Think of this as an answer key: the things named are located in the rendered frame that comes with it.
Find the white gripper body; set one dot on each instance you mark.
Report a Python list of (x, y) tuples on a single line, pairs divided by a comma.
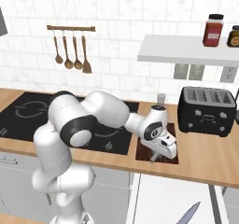
[(161, 148)]

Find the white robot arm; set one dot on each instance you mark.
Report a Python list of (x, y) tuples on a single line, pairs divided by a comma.
[(102, 108)]

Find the dark brown cutting board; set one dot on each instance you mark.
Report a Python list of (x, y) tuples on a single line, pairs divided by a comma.
[(143, 153)]

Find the white open drawer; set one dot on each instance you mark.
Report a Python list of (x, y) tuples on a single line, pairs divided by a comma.
[(168, 199)]

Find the clear glass shaker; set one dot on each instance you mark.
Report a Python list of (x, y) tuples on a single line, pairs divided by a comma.
[(161, 99)]

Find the black toaster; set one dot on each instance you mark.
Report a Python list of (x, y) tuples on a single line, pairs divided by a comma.
[(205, 115)]

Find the grey knife blade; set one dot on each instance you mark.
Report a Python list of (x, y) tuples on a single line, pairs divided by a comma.
[(189, 213)]

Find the dark appliance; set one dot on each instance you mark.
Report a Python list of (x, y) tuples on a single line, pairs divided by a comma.
[(237, 109)]

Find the grey cupboard front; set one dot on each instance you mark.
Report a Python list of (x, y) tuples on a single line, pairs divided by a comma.
[(18, 184), (231, 207)]

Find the wooden spatula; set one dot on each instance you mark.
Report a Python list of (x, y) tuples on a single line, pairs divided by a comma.
[(86, 67)]

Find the red jar with black lid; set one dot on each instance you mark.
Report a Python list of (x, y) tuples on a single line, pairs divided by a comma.
[(213, 31)]

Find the brown jar with black lid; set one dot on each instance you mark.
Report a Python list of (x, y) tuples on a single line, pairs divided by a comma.
[(234, 36)]

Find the black hob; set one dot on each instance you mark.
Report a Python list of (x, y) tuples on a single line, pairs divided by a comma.
[(25, 115)]

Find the small wooden spoon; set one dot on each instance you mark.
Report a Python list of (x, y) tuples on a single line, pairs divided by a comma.
[(58, 59)]

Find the grey wall outlet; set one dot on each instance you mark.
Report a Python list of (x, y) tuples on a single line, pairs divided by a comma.
[(196, 72), (181, 71), (227, 74)]

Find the white wall shelf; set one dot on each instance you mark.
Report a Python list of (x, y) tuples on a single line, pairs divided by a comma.
[(186, 50)]

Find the wooden utensil rail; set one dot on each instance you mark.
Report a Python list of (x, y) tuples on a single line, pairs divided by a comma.
[(71, 28)]

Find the grey wall cupboard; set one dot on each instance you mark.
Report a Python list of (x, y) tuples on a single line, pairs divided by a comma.
[(2, 22)]

